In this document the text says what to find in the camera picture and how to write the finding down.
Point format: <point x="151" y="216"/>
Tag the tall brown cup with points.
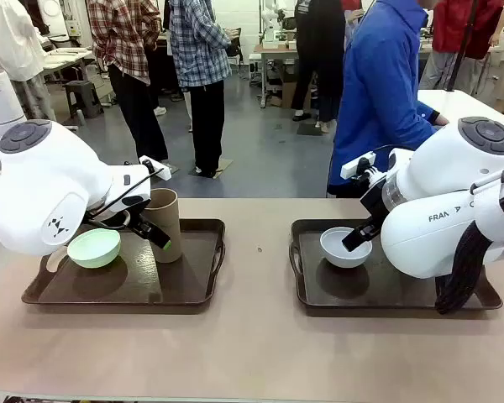
<point x="168" y="214"/>

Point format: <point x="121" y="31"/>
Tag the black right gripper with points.
<point x="374" y="205"/>

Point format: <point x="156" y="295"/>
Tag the black plastic stool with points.
<point x="83" y="96"/>

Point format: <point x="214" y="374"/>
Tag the black tripod pole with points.
<point x="460" y="54"/>

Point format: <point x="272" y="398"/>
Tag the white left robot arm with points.
<point x="46" y="189"/>

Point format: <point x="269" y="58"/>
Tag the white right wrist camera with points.
<point x="357" y="165"/>

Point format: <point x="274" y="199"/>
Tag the person in red jacket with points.
<point x="466" y="25"/>

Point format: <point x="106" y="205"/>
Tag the dark brown serving tray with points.
<point x="151" y="277"/>
<point x="395" y="289"/>

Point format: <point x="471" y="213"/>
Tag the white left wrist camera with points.
<point x="157" y="172"/>

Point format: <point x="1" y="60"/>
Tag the white cluttered background table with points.
<point x="67" y="56"/>

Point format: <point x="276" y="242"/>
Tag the light green bowl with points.
<point x="94" y="249"/>

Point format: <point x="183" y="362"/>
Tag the person in red plaid shirt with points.
<point x="122" y="38"/>

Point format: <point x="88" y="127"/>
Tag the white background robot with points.
<point x="273" y="21"/>

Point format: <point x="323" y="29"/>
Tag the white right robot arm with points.
<point x="445" y="176"/>

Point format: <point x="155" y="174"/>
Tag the person's right hand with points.
<point x="442" y="121"/>

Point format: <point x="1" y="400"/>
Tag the white bowl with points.
<point x="344" y="256"/>

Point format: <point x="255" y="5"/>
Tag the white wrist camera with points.
<point x="357" y="165"/>
<point x="157" y="172"/>

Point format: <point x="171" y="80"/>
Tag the person's right forearm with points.
<point x="420" y="117"/>

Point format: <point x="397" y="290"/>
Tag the person in blue plaid shirt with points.
<point x="201" y="42"/>

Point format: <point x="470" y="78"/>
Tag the person in black clothes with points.
<point x="319" y="50"/>

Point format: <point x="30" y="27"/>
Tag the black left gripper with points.
<point x="138" y="220"/>

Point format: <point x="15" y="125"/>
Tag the white side table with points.
<point x="466" y="105"/>

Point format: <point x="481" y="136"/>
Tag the flat cardboard floor piece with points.
<point x="171" y="169"/>
<point x="222" y="165"/>

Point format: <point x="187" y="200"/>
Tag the grey background workbench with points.
<point x="277" y="50"/>

